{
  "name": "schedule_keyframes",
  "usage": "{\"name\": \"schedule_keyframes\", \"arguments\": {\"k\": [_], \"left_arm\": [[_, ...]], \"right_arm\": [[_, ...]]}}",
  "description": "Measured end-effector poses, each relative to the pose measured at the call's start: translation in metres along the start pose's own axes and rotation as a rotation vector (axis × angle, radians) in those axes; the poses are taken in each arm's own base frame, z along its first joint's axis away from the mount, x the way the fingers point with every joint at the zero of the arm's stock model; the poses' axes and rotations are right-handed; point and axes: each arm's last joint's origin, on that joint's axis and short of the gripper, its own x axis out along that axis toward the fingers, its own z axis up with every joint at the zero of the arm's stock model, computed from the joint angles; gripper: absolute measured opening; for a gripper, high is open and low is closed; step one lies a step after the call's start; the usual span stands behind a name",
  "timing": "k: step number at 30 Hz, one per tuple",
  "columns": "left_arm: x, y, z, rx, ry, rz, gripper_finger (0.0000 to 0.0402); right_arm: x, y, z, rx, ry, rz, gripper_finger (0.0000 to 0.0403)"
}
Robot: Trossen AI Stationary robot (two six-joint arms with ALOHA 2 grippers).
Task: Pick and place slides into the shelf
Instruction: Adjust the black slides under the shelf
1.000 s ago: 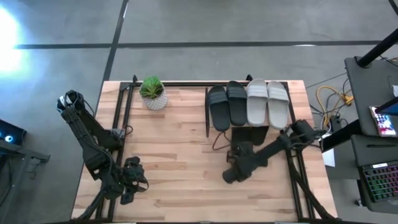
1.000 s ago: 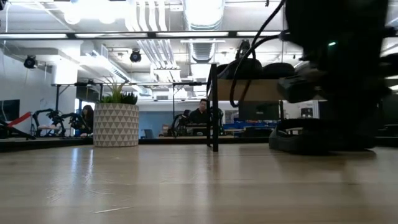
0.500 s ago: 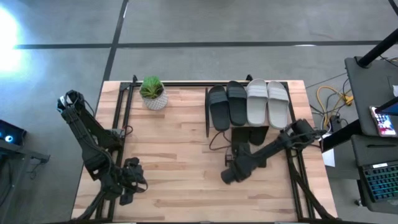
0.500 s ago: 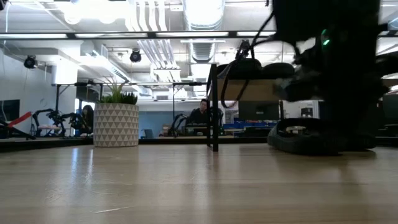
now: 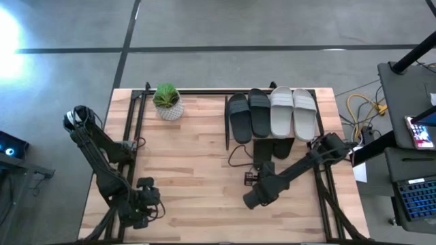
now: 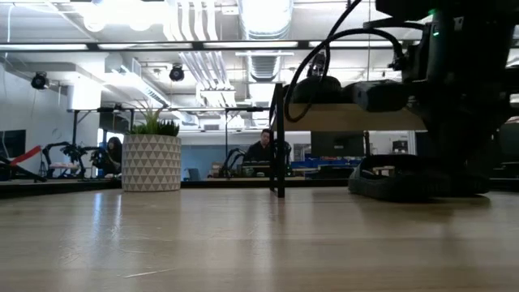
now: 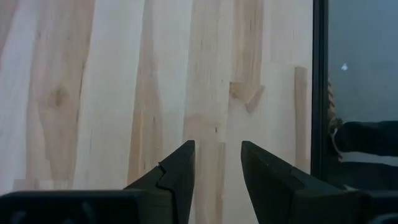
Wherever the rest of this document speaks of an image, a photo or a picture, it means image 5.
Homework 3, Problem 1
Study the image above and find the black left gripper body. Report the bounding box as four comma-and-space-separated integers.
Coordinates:
117, 186, 161, 230

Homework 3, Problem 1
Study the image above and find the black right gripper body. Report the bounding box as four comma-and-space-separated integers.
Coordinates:
255, 161, 276, 183

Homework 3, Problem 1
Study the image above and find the black rubber slide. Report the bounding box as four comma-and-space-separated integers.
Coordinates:
271, 137, 296, 160
227, 93, 253, 144
253, 137, 274, 167
247, 88, 272, 139

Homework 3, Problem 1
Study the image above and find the wooden shelf with black frame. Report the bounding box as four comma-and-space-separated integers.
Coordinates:
223, 88, 324, 151

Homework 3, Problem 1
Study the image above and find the grey rubber slide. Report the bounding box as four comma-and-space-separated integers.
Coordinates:
269, 85, 295, 139
292, 88, 318, 142

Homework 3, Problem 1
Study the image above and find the white paper sheet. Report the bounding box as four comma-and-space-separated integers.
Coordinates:
352, 162, 368, 184

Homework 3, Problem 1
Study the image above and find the green plant in white pot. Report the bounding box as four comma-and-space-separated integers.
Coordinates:
152, 83, 185, 122

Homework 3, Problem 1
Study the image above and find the black slanted bar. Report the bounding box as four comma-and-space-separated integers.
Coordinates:
350, 131, 398, 167

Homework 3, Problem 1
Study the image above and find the grey metal stand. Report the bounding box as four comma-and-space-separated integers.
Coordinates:
0, 152, 55, 245

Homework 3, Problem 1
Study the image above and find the black device with blue light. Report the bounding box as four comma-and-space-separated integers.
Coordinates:
0, 131, 30, 159

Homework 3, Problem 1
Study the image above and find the grey side desk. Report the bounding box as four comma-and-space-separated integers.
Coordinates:
377, 61, 436, 235

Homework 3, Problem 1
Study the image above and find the laptop with backlit keyboard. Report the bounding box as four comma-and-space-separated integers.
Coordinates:
391, 175, 436, 225

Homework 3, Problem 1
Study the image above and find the smartphone with lit screen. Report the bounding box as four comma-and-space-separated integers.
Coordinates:
404, 115, 436, 150

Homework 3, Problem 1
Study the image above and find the dark blue tablet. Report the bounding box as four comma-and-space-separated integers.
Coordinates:
410, 105, 436, 127

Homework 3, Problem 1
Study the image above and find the thick black pole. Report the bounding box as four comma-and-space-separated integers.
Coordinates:
390, 31, 436, 75

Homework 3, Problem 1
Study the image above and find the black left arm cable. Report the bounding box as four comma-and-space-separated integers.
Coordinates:
146, 199, 167, 221

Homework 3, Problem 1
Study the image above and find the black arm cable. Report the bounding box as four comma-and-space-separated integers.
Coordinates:
227, 144, 256, 168
146, 199, 167, 221

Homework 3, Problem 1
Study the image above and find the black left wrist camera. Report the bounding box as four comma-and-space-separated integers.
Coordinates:
136, 176, 155, 190

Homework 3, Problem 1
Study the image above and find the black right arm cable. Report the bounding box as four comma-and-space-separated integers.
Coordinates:
227, 144, 256, 168

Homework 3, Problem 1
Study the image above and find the black metal rig frame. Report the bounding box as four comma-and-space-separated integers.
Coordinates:
77, 81, 372, 245

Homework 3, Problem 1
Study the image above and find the yellow cable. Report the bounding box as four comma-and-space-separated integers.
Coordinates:
346, 93, 388, 140

